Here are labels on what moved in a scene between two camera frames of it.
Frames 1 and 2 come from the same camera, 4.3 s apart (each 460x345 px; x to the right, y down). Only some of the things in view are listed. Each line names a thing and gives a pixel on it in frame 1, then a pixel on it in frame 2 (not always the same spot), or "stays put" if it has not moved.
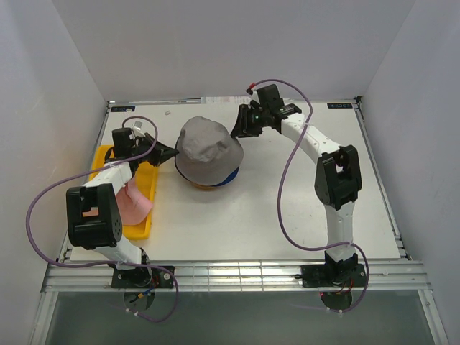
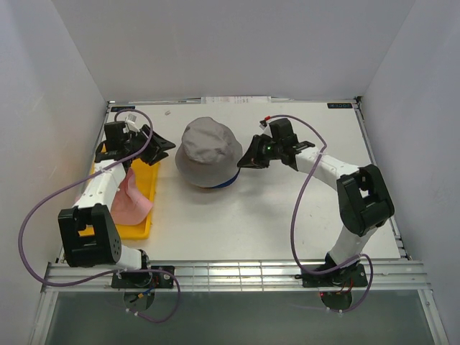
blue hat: (230, 180) stays put
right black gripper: (243, 128) to (251, 159)
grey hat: (206, 154) stays put
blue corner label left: (123, 108) stays put
